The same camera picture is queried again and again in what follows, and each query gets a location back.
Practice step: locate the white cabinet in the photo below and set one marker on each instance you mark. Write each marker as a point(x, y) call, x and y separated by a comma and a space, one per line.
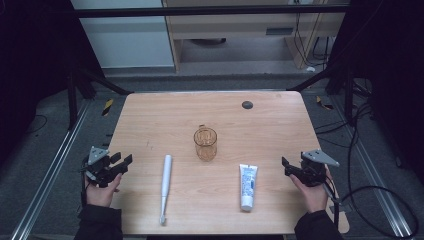
point(126, 43)

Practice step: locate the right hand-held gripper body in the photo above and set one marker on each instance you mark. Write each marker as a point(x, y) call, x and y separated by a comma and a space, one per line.
point(313, 173)

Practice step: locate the white toothpaste tube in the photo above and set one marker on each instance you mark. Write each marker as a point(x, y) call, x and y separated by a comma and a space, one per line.
point(248, 186)

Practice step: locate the light wooden desk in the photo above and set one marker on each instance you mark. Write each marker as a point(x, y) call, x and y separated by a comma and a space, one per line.
point(233, 26)

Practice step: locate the white electric toothbrush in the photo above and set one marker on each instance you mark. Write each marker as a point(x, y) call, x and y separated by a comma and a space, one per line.
point(165, 186)

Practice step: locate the aluminium floor rail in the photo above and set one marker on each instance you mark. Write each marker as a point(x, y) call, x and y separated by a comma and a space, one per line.
point(376, 186)
point(50, 173)

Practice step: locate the person's left hand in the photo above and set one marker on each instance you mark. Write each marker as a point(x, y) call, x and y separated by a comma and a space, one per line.
point(101, 195)

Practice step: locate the small white floor object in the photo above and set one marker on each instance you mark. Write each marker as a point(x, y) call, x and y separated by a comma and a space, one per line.
point(310, 69)

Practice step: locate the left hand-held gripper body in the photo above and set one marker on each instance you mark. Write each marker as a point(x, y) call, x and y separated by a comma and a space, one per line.
point(100, 168)

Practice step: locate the person's right hand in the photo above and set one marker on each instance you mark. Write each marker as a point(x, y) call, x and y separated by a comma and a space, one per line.
point(315, 198)

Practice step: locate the grey tape piece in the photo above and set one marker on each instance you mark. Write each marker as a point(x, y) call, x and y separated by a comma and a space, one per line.
point(345, 208)

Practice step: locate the black curtain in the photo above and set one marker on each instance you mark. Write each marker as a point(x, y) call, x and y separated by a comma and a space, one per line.
point(393, 66)
point(33, 66)

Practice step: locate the black metal stand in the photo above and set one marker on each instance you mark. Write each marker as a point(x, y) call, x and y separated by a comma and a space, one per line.
point(72, 100)
point(349, 96)

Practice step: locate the black horizontal frame bar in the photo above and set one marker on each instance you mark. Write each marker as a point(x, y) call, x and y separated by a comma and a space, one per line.
point(200, 11)

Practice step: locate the black and yellow tape strip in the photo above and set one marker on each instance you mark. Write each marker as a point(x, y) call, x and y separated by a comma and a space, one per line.
point(107, 107)
point(324, 104)

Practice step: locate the amber glass cup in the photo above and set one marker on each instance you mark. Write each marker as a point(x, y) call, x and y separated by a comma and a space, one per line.
point(205, 146)

